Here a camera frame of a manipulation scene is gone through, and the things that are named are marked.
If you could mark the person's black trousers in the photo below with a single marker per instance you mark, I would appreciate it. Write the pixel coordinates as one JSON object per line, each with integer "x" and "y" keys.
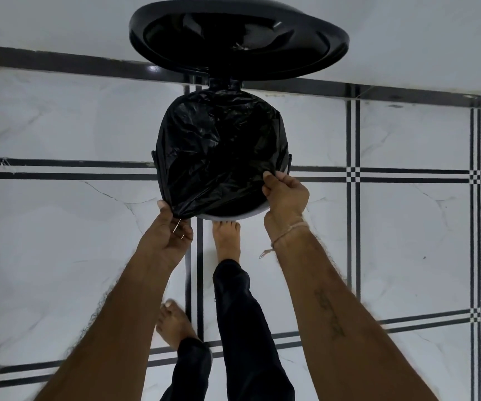
{"x": 244, "y": 329}

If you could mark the person's left forearm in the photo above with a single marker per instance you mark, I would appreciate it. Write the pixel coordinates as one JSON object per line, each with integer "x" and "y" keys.
{"x": 111, "y": 329}

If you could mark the person's right thumb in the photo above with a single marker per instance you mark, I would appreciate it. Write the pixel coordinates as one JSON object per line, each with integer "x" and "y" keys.
{"x": 267, "y": 192}

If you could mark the person's right hand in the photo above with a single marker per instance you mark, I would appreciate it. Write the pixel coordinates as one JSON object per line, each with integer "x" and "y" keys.
{"x": 286, "y": 200}

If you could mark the person's left thumb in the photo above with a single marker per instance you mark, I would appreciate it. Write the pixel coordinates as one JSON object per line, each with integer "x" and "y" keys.
{"x": 166, "y": 208}

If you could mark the black plastic trash bag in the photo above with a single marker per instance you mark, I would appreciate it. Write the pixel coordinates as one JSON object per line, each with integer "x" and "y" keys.
{"x": 219, "y": 150}

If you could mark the round pedal trash bin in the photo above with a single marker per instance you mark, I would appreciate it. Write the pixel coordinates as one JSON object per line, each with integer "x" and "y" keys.
{"x": 233, "y": 216}

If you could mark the person's right foot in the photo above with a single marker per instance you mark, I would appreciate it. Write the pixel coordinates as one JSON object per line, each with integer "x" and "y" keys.
{"x": 225, "y": 242}

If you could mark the person's foot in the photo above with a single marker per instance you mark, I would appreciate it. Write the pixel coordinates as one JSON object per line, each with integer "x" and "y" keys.
{"x": 225, "y": 242}
{"x": 173, "y": 325}

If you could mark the person's left hand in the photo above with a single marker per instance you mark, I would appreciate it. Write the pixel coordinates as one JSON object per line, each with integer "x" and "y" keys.
{"x": 163, "y": 235}

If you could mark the black round bin lid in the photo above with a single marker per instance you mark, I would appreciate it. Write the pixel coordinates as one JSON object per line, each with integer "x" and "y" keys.
{"x": 240, "y": 41}

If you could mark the person's right forearm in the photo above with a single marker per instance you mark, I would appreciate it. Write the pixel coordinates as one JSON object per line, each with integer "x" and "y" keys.
{"x": 340, "y": 325}

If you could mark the person's left foot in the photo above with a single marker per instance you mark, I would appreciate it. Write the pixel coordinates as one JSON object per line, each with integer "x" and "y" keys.
{"x": 173, "y": 325}

